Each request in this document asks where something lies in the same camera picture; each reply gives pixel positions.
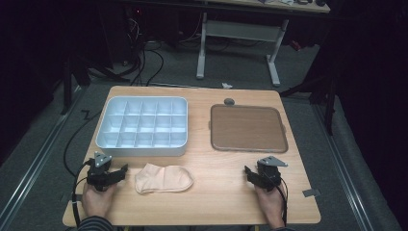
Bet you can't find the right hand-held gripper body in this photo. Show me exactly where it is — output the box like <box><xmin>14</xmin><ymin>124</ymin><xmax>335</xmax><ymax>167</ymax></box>
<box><xmin>254</xmin><ymin>156</ymin><xmax>289</xmax><ymax>193</ymax></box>

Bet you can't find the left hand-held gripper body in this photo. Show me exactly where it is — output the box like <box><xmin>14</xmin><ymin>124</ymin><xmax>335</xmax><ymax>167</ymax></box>
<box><xmin>86</xmin><ymin>152</ymin><xmax>114</xmax><ymax>193</ymax></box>

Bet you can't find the peach sock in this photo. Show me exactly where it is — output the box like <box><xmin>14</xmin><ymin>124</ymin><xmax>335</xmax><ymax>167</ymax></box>
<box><xmin>134</xmin><ymin>163</ymin><xmax>195</xmax><ymax>195</ymax></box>

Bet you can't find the white compartment box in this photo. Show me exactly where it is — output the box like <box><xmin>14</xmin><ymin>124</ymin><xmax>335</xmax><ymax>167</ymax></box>
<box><xmin>95</xmin><ymin>95</ymin><xmax>190</xmax><ymax>158</ymax></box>

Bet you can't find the person's left hand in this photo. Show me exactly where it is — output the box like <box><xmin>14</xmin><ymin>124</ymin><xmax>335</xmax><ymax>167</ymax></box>
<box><xmin>81</xmin><ymin>186</ymin><xmax>117</xmax><ymax>219</ymax></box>

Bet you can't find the person's right hand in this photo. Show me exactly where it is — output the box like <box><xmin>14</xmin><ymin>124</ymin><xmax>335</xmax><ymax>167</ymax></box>
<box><xmin>254</xmin><ymin>184</ymin><xmax>287</xmax><ymax>229</ymax></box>

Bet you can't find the brown tray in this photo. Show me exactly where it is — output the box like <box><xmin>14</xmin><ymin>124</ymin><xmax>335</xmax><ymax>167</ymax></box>
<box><xmin>210</xmin><ymin>103</ymin><xmax>289</xmax><ymax>154</ymax></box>

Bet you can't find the grey tape piece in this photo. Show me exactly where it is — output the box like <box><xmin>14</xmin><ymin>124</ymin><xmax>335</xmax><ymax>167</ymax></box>
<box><xmin>302</xmin><ymin>188</ymin><xmax>321</xmax><ymax>198</ymax></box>

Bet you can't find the black stand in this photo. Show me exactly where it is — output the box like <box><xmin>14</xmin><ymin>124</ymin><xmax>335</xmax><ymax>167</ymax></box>
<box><xmin>278</xmin><ymin>73</ymin><xmax>339</xmax><ymax>136</ymax></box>
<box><xmin>61</xmin><ymin>54</ymin><xmax>129</xmax><ymax>116</ymax></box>

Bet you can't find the white-legged wooden desk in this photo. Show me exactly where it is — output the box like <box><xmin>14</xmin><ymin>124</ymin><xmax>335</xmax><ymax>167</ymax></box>
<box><xmin>195</xmin><ymin>0</ymin><xmax>331</xmax><ymax>88</ymax></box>

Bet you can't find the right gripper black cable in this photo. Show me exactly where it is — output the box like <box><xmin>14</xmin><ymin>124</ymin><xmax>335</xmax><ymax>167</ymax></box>
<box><xmin>264</xmin><ymin>171</ymin><xmax>289</xmax><ymax>227</ymax></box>

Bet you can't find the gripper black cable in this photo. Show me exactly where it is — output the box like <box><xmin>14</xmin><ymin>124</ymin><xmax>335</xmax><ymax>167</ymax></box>
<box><xmin>264</xmin><ymin>171</ymin><xmax>289</xmax><ymax>227</ymax></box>
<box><xmin>71</xmin><ymin>160</ymin><xmax>97</xmax><ymax>227</ymax></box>

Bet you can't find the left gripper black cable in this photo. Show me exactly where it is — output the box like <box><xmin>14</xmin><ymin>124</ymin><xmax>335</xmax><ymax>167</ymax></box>
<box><xmin>71</xmin><ymin>160</ymin><xmax>97</xmax><ymax>227</ymax></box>

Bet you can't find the black floor cable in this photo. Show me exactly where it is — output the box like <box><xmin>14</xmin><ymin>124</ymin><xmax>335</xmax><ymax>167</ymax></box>
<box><xmin>63</xmin><ymin>109</ymin><xmax>104</xmax><ymax>179</ymax></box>

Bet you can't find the metal floor rail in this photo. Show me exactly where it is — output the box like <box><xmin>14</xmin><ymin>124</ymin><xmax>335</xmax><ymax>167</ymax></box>
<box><xmin>0</xmin><ymin>86</ymin><xmax>85</xmax><ymax>222</ymax></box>
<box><xmin>312</xmin><ymin>102</ymin><xmax>374</xmax><ymax>231</ymax></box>

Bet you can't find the bundle of black cables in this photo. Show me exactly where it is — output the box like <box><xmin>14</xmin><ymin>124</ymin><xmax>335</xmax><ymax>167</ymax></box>
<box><xmin>121</xmin><ymin>15</ymin><xmax>166</xmax><ymax>88</ymax></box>

